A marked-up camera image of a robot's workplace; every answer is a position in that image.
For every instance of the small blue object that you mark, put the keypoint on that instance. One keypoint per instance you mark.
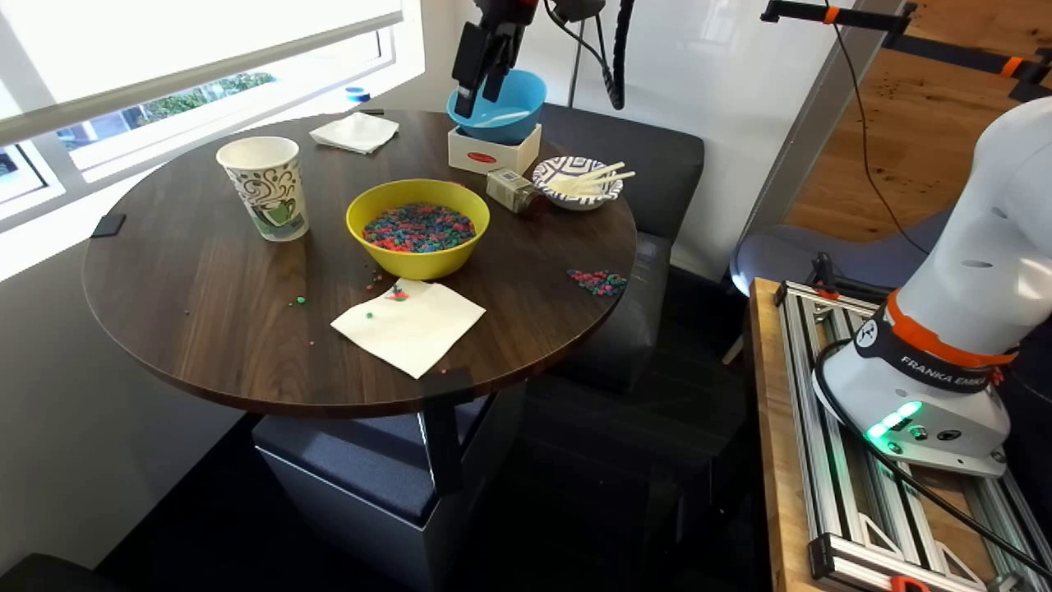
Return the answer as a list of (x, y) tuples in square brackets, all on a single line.
[(359, 94)]

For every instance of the colourful beads heap in bowl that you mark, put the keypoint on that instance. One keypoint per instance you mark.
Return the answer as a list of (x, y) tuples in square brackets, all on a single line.
[(420, 228)]

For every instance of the oblong pale wooden block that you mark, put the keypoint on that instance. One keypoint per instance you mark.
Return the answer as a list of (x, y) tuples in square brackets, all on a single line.
[(506, 189)]

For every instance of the white cardboard box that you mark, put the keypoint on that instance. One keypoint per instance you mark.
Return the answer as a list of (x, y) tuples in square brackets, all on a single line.
[(491, 151)]

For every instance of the dark grey sofa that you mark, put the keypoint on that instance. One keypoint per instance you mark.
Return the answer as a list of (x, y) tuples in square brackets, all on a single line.
[(635, 174)]

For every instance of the blue plastic bowl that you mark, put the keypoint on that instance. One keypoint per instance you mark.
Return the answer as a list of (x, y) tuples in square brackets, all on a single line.
[(512, 109)]

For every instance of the pale wooden stick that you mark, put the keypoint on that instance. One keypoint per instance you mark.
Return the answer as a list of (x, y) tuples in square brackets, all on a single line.
[(597, 172), (610, 178)]

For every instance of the flat white paper napkin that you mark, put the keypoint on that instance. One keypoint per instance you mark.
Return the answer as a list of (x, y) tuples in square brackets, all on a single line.
[(413, 327)]

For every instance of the patterned paper cup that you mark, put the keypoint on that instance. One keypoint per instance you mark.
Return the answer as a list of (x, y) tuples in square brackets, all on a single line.
[(268, 184)]

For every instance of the single green bead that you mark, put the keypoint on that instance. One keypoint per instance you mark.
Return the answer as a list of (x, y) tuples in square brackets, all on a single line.
[(298, 297)]

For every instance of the wooden cart board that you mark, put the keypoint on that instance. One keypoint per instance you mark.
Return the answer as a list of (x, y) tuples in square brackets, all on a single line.
[(781, 462)]

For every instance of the aluminium profile base frame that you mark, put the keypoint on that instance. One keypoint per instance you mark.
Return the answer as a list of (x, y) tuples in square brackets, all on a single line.
[(877, 513)]

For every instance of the small white patterned bowl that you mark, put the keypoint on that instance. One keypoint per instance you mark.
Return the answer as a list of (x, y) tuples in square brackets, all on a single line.
[(563, 189)]

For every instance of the folded white cloth napkin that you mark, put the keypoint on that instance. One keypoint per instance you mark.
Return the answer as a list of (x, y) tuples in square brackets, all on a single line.
[(354, 133)]

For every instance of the scattered colourful beads cluster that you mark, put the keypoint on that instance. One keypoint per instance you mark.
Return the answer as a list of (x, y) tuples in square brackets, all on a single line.
[(597, 279)]

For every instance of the black camera stand orange clamps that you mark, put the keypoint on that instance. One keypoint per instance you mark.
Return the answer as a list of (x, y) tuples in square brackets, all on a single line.
[(877, 21)]

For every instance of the small black flat device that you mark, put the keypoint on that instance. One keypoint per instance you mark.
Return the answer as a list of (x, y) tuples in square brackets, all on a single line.
[(109, 226)]

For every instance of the yellow plastic bowl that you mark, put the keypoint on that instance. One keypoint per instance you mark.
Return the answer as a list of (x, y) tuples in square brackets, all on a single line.
[(420, 263)]

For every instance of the grey round ottoman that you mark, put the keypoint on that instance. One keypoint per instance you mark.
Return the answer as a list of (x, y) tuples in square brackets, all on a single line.
[(809, 256)]

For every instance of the black table leg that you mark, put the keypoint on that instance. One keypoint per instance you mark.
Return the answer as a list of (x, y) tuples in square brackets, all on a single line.
[(443, 444)]

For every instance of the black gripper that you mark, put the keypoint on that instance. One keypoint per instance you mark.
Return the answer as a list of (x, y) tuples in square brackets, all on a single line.
[(493, 36)]

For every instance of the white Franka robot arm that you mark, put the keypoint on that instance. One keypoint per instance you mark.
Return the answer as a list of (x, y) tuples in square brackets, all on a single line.
[(973, 285)]

